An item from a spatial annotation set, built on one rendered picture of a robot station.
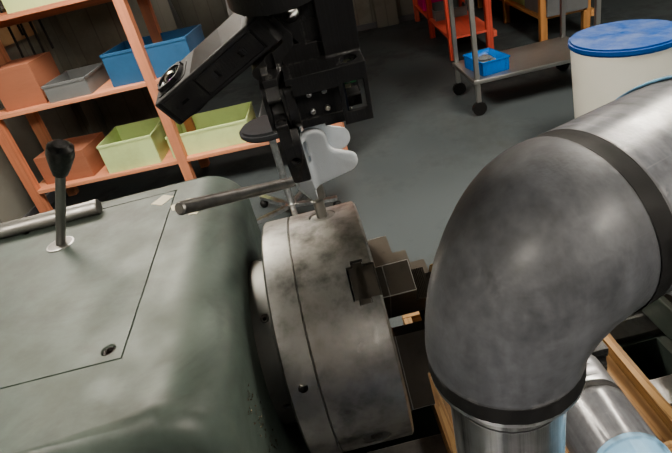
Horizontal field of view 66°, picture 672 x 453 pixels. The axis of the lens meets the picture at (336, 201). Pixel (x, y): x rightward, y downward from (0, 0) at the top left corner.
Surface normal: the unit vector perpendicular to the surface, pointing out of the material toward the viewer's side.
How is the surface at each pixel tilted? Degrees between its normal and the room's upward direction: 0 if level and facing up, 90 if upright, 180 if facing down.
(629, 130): 12
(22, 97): 90
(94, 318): 0
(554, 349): 86
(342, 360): 63
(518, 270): 57
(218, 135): 90
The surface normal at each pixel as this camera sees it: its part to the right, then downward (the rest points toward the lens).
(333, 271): -0.13, -0.55
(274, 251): -0.19, -0.74
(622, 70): -0.40, 0.58
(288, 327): -0.07, -0.27
